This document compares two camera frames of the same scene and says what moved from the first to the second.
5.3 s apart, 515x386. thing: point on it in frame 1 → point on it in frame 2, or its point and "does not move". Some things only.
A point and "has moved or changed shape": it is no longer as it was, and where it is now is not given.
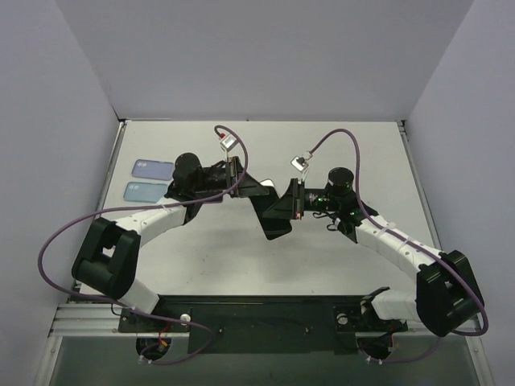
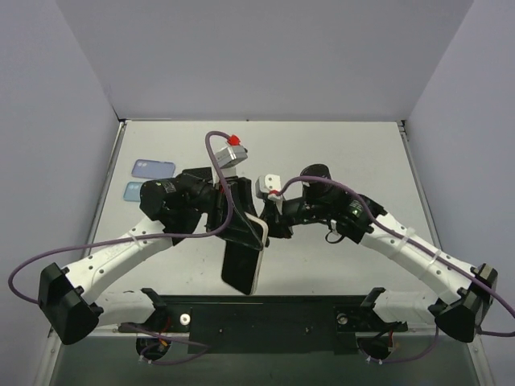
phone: x=272 y=227 has moved or changed shape
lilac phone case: x=152 y=170 does not move
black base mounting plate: x=261 y=324 does not move
